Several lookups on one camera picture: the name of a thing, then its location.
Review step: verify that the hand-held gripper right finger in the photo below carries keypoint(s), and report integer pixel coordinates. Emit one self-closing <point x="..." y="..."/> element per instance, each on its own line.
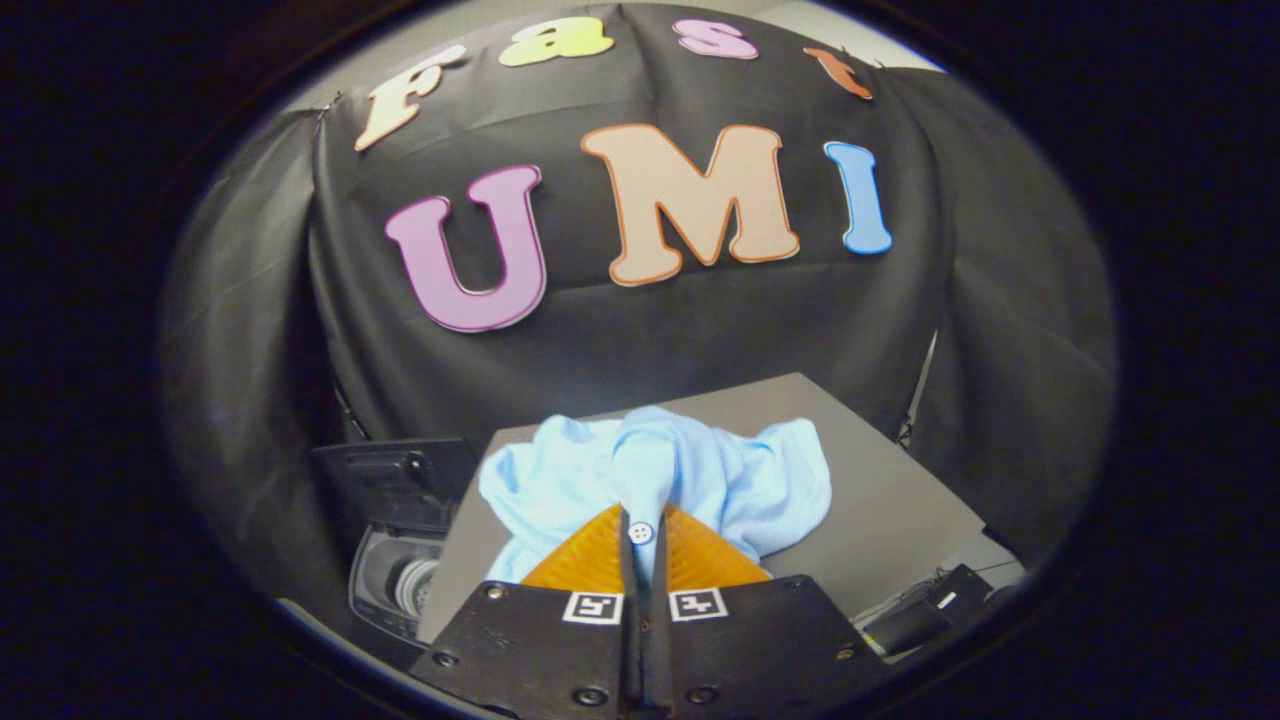
<point x="750" y="650"/>

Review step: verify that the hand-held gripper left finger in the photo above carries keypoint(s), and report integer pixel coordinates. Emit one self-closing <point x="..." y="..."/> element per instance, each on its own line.
<point x="540" y="650"/>

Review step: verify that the grey washing machine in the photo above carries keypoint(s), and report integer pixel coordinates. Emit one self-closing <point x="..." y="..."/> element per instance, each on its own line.
<point x="385" y="585"/>

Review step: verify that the light blue shirt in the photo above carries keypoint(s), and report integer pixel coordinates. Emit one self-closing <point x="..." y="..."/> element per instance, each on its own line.
<point x="720" y="480"/>

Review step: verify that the black power adapter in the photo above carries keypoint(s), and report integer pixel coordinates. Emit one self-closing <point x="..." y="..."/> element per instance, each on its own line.
<point x="920" y="610"/>

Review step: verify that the beige cabinet with dark top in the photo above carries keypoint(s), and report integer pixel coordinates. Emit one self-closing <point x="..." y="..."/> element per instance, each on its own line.
<point x="890" y="500"/>

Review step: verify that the black backdrop cloth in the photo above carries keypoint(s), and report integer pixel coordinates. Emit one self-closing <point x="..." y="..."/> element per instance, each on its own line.
<point x="640" y="350"/>

